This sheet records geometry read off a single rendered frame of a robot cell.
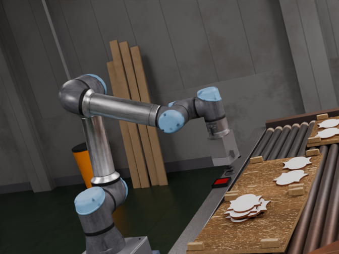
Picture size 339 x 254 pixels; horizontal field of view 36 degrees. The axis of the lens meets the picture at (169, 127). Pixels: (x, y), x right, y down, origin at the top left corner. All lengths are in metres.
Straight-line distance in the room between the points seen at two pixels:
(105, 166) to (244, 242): 0.60
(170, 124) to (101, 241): 0.54
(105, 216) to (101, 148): 0.26
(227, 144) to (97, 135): 0.50
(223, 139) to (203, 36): 3.61
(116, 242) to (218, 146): 0.52
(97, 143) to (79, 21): 4.10
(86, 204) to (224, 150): 0.53
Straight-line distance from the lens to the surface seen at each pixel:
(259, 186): 2.23
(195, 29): 5.36
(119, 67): 5.59
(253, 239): 1.81
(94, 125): 1.96
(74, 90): 1.82
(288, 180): 2.20
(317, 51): 4.95
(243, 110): 5.37
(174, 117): 1.66
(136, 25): 5.63
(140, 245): 1.97
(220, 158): 1.82
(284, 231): 1.81
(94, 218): 1.92
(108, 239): 1.94
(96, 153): 1.99
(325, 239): 1.75
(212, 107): 1.77
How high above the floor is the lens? 1.74
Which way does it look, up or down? 12 degrees down
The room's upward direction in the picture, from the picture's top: 17 degrees counter-clockwise
